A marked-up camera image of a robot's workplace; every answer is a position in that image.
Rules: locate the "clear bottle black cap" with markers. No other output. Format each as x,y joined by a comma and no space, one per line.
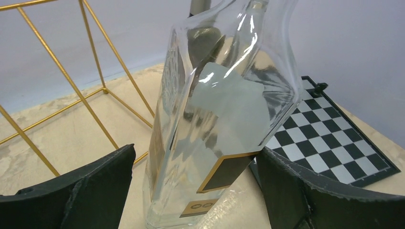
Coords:
211,121

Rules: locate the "black white chessboard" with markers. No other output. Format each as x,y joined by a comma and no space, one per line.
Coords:
322,138

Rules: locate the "dark green wine bottle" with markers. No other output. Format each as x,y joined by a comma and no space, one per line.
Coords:
202,38

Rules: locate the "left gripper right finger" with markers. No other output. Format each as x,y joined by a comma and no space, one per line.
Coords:
299,198

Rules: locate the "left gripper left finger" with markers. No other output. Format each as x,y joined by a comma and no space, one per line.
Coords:
90,197

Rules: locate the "gold wire wine rack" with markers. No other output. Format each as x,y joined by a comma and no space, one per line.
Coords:
85,8

